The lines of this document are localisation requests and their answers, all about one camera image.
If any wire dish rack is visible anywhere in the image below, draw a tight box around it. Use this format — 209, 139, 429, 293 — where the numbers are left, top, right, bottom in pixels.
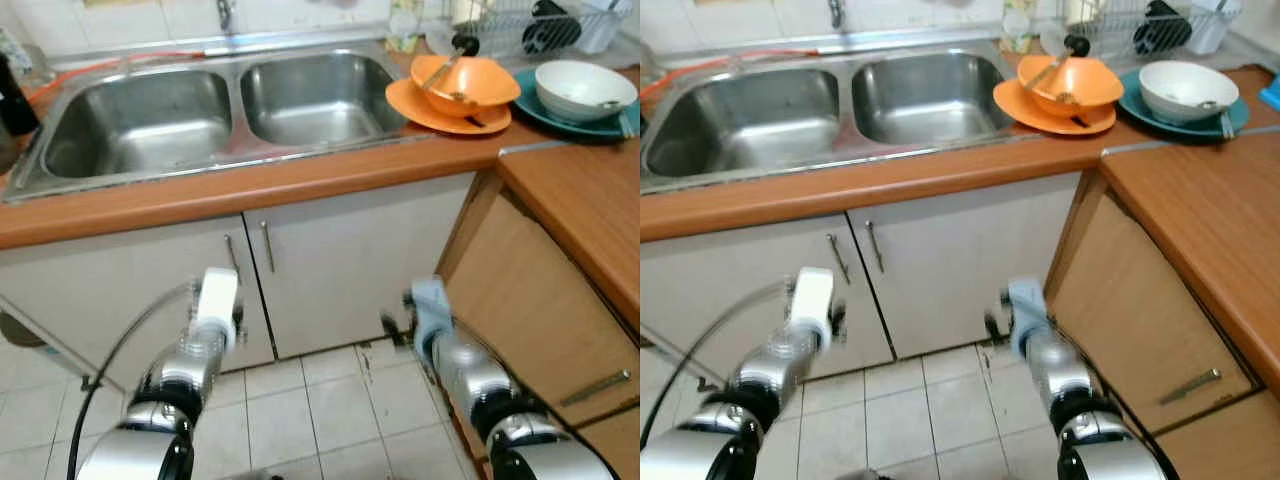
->
440, 0, 637, 57
1060, 0, 1243, 58

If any black bottle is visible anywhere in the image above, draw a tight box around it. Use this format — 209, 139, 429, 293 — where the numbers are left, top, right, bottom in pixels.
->
1133, 0, 1194, 57
522, 0, 582, 56

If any white utensil holder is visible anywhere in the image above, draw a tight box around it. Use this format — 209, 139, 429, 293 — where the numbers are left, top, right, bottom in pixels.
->
1188, 0, 1242, 56
580, 0, 633, 54

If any white bowl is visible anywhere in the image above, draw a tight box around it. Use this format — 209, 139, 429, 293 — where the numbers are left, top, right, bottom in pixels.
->
1138, 60, 1242, 125
535, 60, 639, 124

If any orange plate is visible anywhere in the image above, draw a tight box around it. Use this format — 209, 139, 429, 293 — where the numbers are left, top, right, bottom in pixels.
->
993, 78, 1118, 137
385, 78, 513, 136

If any teal plate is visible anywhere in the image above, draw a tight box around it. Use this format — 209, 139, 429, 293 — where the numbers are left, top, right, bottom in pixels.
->
1118, 68, 1251, 139
512, 68, 641, 139

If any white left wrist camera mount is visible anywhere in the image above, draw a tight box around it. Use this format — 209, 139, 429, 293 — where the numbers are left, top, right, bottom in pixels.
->
190, 267, 242, 347
790, 266, 837, 351

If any soap pump bottle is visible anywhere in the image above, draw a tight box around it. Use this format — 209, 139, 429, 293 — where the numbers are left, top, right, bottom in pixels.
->
1000, 0, 1034, 54
388, 0, 422, 54

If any stainless steel double sink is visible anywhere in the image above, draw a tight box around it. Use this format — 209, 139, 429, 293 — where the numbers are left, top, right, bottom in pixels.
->
5, 45, 417, 203
640, 45, 1023, 197

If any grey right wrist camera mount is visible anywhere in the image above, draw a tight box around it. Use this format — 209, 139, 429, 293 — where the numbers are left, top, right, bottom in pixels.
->
1005, 279, 1052, 351
410, 277, 457, 347

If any wooden cabinet door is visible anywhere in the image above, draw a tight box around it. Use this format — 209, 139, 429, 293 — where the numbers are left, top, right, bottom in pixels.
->
438, 170, 641, 433
1045, 170, 1280, 437

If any metal wooden door handle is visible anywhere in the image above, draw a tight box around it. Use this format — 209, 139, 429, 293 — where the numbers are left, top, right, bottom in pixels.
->
1160, 367, 1224, 407
560, 369, 634, 407

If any red hose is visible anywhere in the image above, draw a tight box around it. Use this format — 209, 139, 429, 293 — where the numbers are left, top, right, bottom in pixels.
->
640, 50, 817, 101
25, 50, 207, 103

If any white cabinet door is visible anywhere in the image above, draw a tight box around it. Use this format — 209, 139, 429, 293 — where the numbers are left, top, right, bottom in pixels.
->
640, 212, 895, 393
243, 172, 477, 360
0, 214, 277, 393
848, 172, 1084, 360

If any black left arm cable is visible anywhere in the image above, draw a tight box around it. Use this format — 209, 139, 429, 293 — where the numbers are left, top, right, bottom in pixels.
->
65, 284, 197, 480
640, 284, 793, 453

